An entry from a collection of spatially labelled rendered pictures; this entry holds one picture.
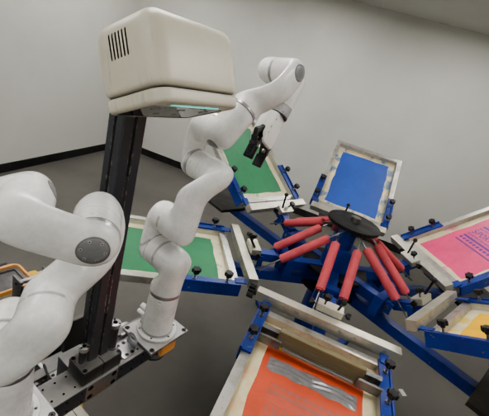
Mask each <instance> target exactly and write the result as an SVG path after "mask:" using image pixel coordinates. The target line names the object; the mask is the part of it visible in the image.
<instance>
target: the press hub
mask: <svg viewBox="0 0 489 416"><path fill-rule="evenodd" d="M328 217H329V219H330V221H331V222H332V223H333V224H334V225H336V226H338V227H339V228H341V229H342V231H346V232H343V233H342V234H340V237H339V238H338V241H337V242H339V243H340V246H339V251H338V253H337V256H336V259H335V263H334V266H333V268H332V271H333V272H337V273H339V280H338V286H337V287H339V288H340V287H341V286H342V285H343V282H344V277H345V274H346V272H347V269H348V266H349V261H350V258H351V256H352V253H353V251H354V250H355V249H357V248H356V247H355V246H354V241H355V239H356V238H357V236H359V237H362V238H366V239H375V238H378V237H379V236H380V234H381V231H380V229H379V228H378V227H377V226H376V225H375V224H374V223H373V222H371V221H370V220H367V219H365V218H364V217H362V216H360V215H357V214H355V213H352V212H349V211H346V210H331V211H330V212H329V214H328ZM332 241H336V238H332V239H330V242H329V243H328V244H326V245H325V247H324V248H317V249H318V250H320V251H321V252H322V254H321V257H320V256H318V255H317V254H315V253H314V252H312V251H310V252H308V253H304V256H303V257H304V258H312V259H318V260H320V261H321V262H322V264H323V265H324V262H325V258H326V255H327V253H328V251H329V248H330V244H331V242H332ZM322 267H323V266H321V265H314V264H308V268H309V269H310V270H311V271H312V272H314V273H315V274H316V275H317V276H318V277H319V276H320V272H321V269H322ZM356 277H358V278H359V279H361V280H362V281H364V282H366V281H367V275H366V273H365V272H363V271H357V273H356ZM317 281H318V280H317ZM317 281H314V280H307V279H302V280H301V282H302V283H303V284H304V285H305V287H307V290H306V293H305V295H304V297H303V300H302V302H301V304H302V305H305V306H307V307H309V308H313V305H314V303H312V304H310V303H309V301H310V298H311V297H312V294H313V292H314V290H315V288H316V283H317ZM352 288H359V284H358V283H357V282H355V281H354V283H353V286H352ZM293 322H295V323H297V324H300V325H302V326H304V327H306V328H308V329H311V327H312V325H311V324H309V323H307V322H304V321H302V320H300V319H297V318H295V319H294V321H293Z"/></svg>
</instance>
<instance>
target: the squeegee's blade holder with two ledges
mask: <svg viewBox="0 0 489 416"><path fill-rule="evenodd" d="M282 351H283V352H286V353H288V354H290V355H292V356H294V357H296V358H299V359H301V360H303V361H304V362H307V363H309V364H311V365H313V366H316V367H318V368H320V369H321V370H323V371H326V372H329V373H330V374H332V375H334V376H337V377H339V378H340V379H342V380H345V381H348V382H349V383H351V384H352V383H353V380H352V379H350V378H348V377H347V376H344V375H342V374H340V373H338V372H336V371H333V370H331V369H330V368H328V367H325V366H322V365H321V364H319V363H317V362H314V361H312V360H310V359H308V358H306V357H304V356H302V355H299V354H297V353H295V352H293V351H291V350H289V349H287V348H284V347H282Z"/></svg>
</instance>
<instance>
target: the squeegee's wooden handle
mask: <svg viewBox="0 0 489 416"><path fill-rule="evenodd" d="M278 340H279V341H281V342H282V343H281V346H280V348H282V347H284V348H287V349H289V350H291V351H293V352H295V353H297V354H299V355H302V356H304V357H306V358H308V359H310V360H312V361H314V362H317V363H319V364H321V365H322V366H325V367H328V368H330V369H331V370H333V371H336V372H338V373H340V374H342V375H344V376H347V377H348V378H350V379H352V380H353V382H354V383H355V381H356V380H357V379H358V378H361V379H363V378H364V376H365V374H366V373H367V367H366V366H365V365H362V364H360V363H358V362H356V361H354V360H351V359H349V358H347V357H345V356H342V355H340V354H338V353H337V352H334V351H331V350H330V349H328V348H326V347H322V346H321V345H319V344H317V343H314V342H312V341H310V340H308V339H306V338H303V337H301V336H299V335H297V334H295V333H292V332H290V331H288V330H286V329H283V328H282V329H281V331H280V334H279V335H278Z"/></svg>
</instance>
